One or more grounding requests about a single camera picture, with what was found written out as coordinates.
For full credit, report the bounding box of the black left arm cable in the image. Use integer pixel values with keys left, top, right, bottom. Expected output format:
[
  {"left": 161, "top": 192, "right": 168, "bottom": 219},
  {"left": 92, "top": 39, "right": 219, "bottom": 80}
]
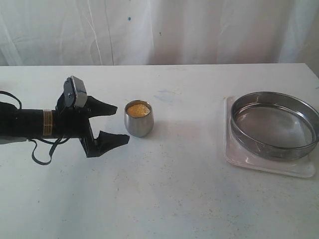
[{"left": 0, "top": 90, "right": 69, "bottom": 165}]

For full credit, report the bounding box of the white backdrop curtain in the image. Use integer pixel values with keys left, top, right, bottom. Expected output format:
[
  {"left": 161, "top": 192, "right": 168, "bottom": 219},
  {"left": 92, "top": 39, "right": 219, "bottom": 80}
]
[{"left": 0, "top": 0, "right": 319, "bottom": 66}]

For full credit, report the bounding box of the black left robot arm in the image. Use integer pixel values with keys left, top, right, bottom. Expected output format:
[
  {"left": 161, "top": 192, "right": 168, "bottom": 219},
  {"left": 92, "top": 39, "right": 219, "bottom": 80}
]
[{"left": 0, "top": 96, "right": 130, "bottom": 158}]

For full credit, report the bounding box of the stainless steel cup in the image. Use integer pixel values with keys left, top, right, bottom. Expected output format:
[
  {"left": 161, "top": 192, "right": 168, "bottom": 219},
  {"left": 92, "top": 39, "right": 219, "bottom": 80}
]
[{"left": 124, "top": 100, "right": 154, "bottom": 137}]

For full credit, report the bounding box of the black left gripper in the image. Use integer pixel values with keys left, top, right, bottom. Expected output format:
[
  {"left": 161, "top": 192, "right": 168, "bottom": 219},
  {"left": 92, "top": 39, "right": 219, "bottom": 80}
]
[{"left": 54, "top": 94, "right": 130, "bottom": 158}]

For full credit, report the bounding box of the round steel sieve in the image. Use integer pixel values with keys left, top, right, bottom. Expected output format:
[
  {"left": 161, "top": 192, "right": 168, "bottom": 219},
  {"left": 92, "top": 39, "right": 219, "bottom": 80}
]
[{"left": 230, "top": 92, "right": 319, "bottom": 161}]

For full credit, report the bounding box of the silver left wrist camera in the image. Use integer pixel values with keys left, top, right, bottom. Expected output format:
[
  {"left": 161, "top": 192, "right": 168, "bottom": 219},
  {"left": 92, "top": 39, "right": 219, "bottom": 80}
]
[{"left": 63, "top": 76, "right": 88, "bottom": 108}]

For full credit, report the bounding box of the white square plastic tray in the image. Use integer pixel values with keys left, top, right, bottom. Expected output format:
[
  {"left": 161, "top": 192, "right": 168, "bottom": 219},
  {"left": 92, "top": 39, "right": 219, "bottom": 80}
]
[{"left": 223, "top": 97, "right": 317, "bottom": 178}]

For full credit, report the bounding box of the yellow grain powder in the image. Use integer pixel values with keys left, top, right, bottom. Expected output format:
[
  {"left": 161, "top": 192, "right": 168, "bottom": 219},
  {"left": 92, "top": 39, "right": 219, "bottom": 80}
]
[{"left": 127, "top": 104, "right": 151, "bottom": 118}]

